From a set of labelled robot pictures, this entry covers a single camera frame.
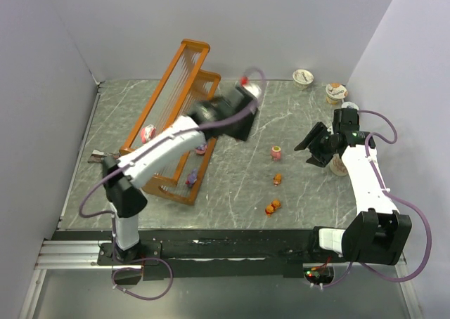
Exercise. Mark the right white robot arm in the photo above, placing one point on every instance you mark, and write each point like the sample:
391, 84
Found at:
379, 232

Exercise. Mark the orange wooden tiered shelf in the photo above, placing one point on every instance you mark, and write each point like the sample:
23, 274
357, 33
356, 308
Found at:
183, 83

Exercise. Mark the pink egg toy white frill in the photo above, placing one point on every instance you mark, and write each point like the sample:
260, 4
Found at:
147, 133

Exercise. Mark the brown chocolate bar wrapper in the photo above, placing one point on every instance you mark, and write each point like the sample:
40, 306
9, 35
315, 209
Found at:
96, 156

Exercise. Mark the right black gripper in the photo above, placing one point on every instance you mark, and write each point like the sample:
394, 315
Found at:
319, 147

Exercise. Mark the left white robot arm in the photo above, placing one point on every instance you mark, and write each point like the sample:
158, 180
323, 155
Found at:
125, 177

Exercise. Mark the orange yogurt cup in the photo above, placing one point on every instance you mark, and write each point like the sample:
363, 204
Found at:
335, 93

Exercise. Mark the pink pot toy green top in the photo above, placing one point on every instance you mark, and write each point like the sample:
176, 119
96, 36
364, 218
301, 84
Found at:
276, 153

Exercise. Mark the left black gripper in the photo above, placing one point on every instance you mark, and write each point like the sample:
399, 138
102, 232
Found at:
244, 119

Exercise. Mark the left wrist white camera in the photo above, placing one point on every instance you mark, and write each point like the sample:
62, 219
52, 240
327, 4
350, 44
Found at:
250, 87

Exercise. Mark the white yogurt cup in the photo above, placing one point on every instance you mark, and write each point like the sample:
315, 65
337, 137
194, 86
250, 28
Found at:
302, 78

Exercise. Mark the small purple bunny toy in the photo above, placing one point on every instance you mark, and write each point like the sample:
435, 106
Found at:
191, 178

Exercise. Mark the pink ball purple bunny toy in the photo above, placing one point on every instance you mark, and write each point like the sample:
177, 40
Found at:
201, 150

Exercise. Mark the beige soap pump bottle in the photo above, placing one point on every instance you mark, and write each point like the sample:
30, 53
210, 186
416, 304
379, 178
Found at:
337, 166

